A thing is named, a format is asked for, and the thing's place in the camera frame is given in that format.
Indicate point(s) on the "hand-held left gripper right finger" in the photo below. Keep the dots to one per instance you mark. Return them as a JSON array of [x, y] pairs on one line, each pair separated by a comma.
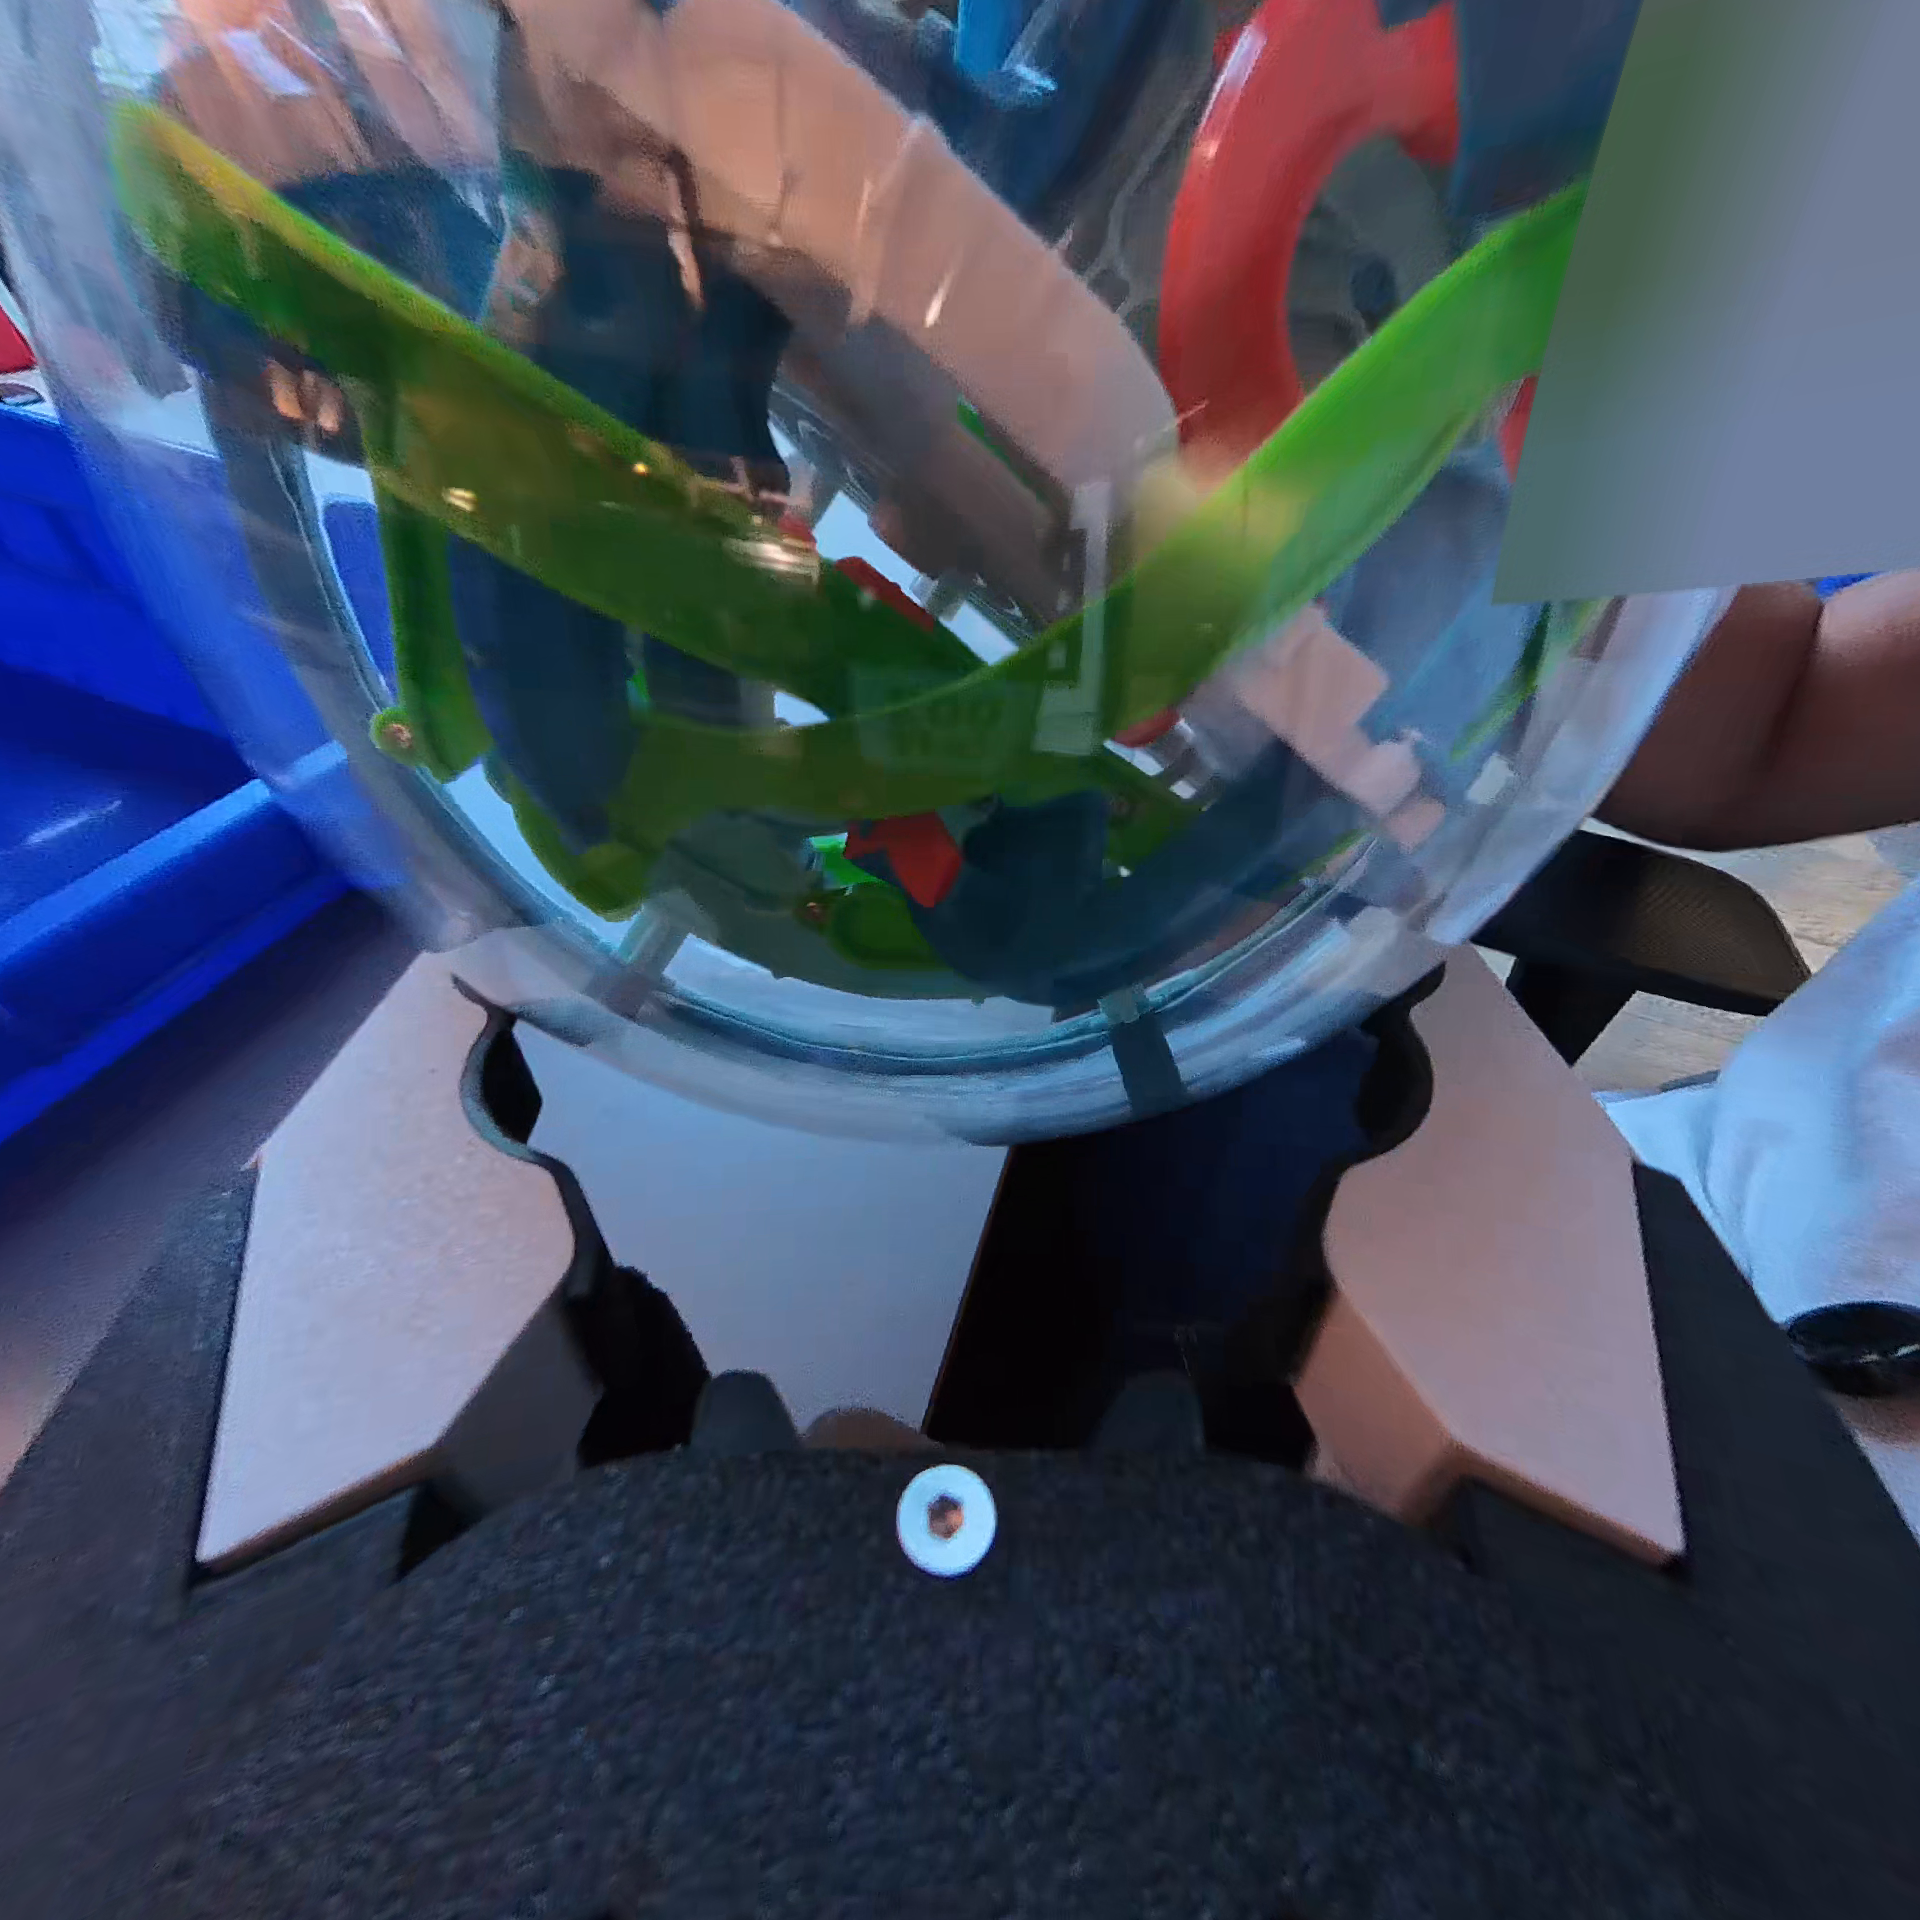
[[1501, 1295]]

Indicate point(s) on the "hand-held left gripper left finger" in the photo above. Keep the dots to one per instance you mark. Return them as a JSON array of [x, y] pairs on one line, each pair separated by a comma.
[[386, 1281]]

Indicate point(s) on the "clear plastic maze ball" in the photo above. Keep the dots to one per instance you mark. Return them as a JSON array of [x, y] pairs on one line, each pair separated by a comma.
[[837, 519]]

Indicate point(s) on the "person's right forearm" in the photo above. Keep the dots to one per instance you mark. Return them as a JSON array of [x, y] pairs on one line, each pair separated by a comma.
[[1750, 720]]

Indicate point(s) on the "person's dark blue trousers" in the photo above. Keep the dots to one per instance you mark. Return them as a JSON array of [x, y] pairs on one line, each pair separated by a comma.
[[1137, 1231]]

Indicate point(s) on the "black office chair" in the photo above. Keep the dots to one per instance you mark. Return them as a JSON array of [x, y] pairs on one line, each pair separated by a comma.
[[1652, 917]]

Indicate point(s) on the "blue plastic bin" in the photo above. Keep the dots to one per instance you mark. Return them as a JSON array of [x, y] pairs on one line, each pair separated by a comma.
[[139, 840]]

